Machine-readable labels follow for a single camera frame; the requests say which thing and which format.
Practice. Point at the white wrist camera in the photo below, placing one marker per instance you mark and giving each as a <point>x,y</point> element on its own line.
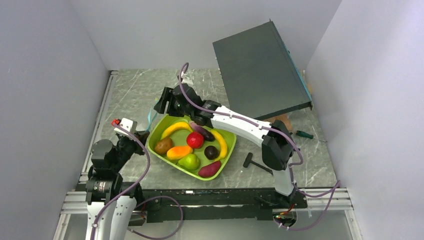
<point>186,80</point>
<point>124,126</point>

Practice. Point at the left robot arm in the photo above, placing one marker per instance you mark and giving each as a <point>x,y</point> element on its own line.
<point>110,200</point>

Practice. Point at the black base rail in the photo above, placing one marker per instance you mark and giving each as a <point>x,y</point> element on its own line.
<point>159,205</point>

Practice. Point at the black hammer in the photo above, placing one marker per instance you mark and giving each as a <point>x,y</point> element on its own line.
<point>249,161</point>

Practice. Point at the purple eggplant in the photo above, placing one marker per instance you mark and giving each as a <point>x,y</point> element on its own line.
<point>207,135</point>

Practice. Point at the left yellow banana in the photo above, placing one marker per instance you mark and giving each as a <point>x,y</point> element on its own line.
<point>174,127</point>

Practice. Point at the clear zip top bag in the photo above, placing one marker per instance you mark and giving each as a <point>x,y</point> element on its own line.
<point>151,116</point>

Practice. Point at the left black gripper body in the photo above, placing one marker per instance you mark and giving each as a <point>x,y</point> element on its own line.
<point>136,144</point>

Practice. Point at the red apple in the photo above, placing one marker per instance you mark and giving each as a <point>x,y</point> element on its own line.
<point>195,140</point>

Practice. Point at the yellow banana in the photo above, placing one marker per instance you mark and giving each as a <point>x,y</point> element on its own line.
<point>174,127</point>
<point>222,143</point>

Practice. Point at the wooden board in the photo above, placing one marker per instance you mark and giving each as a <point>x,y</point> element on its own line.
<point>283,118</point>

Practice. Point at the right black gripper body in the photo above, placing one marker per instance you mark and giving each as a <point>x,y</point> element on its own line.
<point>174,108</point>

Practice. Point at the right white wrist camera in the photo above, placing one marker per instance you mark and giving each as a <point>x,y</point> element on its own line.
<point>186,80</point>

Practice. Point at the dark grey tilted panel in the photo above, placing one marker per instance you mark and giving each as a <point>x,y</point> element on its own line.
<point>259,75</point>

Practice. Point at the orange mango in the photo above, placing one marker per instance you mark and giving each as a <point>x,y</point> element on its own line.
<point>178,152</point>

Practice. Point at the right yellow banana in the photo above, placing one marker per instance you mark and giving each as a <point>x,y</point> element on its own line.
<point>222,143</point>

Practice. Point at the dark purple plum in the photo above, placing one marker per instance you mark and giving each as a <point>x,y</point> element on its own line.
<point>211,152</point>

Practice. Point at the green pear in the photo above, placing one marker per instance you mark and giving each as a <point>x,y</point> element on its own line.
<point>189,162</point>

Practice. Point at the green plastic tray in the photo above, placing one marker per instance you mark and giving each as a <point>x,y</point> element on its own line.
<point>179,139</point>

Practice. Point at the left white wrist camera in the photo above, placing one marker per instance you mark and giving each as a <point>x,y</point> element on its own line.
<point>124,126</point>

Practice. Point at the purple sweet potato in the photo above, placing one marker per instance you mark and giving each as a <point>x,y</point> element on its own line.
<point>210,170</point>

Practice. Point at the green handled screwdriver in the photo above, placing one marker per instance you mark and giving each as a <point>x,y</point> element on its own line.
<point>306,135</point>

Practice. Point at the brown kiwi potato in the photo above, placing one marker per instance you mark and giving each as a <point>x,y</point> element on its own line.
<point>163,145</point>

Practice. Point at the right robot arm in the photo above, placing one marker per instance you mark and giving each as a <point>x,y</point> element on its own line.
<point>276,143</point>

